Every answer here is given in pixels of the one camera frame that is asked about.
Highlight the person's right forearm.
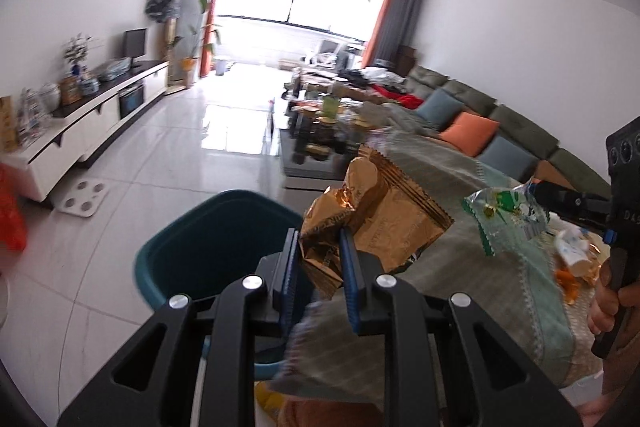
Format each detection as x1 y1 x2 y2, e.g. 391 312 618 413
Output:
600 342 640 403

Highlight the blue-grey pillow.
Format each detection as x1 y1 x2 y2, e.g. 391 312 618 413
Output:
415 88 466 131
477 137 538 180

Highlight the white tv cabinet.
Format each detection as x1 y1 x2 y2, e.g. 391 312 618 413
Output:
0 61 171 208

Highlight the cluttered coffee table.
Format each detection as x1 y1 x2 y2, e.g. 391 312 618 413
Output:
269 79 373 194

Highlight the tall green houseplant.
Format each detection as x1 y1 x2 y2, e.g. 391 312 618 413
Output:
185 0 224 72

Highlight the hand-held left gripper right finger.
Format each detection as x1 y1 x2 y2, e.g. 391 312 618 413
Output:
341 229 583 427

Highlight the pile of clothes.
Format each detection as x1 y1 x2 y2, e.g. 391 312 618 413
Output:
344 66 427 108

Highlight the yellow box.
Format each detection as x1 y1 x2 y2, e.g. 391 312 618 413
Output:
0 96 21 152

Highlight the orange grey curtain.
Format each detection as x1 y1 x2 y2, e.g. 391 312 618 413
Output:
360 0 427 70

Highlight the gold foil snack wrapper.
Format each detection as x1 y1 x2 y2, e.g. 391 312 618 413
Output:
299 155 453 300

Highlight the brown cushion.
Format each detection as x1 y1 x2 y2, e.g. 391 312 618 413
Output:
530 159 576 192

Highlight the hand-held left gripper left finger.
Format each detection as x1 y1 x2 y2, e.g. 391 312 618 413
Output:
57 229 313 427

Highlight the teal trash bin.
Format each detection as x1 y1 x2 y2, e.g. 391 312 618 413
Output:
134 189 315 368

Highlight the white bathroom scale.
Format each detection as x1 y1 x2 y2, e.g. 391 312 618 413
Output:
54 180 110 218

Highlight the person's right hand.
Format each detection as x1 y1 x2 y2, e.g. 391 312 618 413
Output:
587 257 640 350

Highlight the brown cardboard box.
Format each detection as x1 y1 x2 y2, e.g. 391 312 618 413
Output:
397 45 419 72

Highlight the orange snack wrapper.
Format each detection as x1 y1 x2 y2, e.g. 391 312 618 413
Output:
556 268 583 305

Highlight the green white snack wrapper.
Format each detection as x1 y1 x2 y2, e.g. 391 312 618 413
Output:
461 181 551 256

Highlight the flower vase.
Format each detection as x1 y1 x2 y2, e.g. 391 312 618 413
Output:
62 33 100 78

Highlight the black monitor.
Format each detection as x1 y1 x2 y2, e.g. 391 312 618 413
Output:
123 28 149 68

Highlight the covered standing fan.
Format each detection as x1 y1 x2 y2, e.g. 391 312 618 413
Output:
145 0 182 26

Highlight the green sofa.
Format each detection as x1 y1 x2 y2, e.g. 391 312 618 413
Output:
400 64 612 200

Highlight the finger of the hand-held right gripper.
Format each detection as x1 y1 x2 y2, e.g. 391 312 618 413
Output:
531 179 610 208
552 206 612 229

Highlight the white ceramic jar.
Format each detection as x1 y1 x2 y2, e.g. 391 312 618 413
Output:
37 82 62 111

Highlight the wooden stand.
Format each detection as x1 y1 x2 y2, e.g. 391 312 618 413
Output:
162 19 189 88

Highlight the white chair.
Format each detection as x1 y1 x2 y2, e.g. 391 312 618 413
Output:
304 39 347 68

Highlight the clear plastic bag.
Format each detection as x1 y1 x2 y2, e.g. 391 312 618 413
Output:
20 88 52 141

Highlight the orange pillow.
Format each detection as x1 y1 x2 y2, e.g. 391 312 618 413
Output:
440 112 501 158

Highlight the patterned blanket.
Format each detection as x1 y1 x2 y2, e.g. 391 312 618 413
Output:
270 127 607 403

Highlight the white printed packet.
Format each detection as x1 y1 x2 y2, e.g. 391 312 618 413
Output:
554 228 603 279

